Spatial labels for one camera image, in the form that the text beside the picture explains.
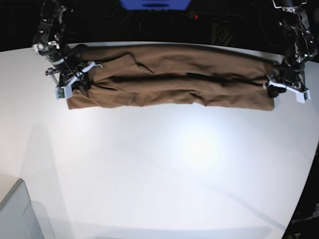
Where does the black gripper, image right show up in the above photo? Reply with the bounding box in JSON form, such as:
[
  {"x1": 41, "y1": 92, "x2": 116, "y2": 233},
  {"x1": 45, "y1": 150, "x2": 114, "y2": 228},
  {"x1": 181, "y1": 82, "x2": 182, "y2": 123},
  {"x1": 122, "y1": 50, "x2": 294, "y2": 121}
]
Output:
[{"x1": 267, "y1": 62, "x2": 305, "y2": 98}]

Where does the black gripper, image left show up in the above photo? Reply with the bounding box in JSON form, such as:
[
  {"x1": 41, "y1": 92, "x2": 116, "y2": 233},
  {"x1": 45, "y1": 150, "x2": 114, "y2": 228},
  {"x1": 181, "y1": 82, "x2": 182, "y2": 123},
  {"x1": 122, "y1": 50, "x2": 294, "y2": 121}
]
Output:
[{"x1": 51, "y1": 58, "x2": 92, "y2": 92}]

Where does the brown t-shirt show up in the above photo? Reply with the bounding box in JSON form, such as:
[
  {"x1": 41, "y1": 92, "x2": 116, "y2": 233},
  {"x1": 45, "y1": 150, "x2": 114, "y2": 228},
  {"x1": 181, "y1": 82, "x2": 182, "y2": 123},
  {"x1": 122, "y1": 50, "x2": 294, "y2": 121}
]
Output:
[{"x1": 67, "y1": 44, "x2": 275, "y2": 111}]

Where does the blue plastic box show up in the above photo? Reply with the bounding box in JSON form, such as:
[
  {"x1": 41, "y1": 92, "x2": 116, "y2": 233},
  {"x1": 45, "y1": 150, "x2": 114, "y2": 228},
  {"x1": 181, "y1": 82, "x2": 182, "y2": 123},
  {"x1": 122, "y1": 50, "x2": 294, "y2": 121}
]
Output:
[{"x1": 120, "y1": 0, "x2": 191, "y2": 10}]

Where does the black power strip red light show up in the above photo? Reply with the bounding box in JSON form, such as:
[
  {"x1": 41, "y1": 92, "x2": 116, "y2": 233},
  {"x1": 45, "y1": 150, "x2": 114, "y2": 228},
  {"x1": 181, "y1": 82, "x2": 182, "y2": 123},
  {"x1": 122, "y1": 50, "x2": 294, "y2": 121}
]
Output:
[{"x1": 188, "y1": 11, "x2": 244, "y2": 22}]

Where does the translucent grey plastic bin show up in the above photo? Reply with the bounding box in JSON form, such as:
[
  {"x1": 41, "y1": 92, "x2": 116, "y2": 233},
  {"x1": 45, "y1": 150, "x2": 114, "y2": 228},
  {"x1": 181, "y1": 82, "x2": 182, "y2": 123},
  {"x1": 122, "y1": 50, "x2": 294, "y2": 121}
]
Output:
[{"x1": 0, "y1": 179, "x2": 56, "y2": 239}]

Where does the white camera mount, image left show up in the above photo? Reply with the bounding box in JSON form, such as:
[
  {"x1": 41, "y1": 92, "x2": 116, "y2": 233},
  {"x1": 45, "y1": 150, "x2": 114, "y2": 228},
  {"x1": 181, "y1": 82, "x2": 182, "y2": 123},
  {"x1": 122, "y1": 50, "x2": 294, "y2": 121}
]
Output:
[{"x1": 45, "y1": 61, "x2": 102, "y2": 100}]

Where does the white camera mount, image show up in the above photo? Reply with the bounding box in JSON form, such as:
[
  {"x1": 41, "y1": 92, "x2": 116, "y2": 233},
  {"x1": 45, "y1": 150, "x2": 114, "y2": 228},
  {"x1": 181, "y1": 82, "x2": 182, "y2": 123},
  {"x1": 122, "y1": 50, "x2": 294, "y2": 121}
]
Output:
[
  {"x1": 263, "y1": 74, "x2": 311, "y2": 104},
  {"x1": 45, "y1": 61, "x2": 102, "y2": 100}
]

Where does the white camera mount, image right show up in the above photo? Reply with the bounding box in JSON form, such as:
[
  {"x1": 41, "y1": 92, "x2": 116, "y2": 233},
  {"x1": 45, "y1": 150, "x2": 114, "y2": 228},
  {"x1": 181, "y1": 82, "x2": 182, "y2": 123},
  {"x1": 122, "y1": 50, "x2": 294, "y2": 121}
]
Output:
[{"x1": 263, "y1": 74, "x2": 311, "y2": 104}]

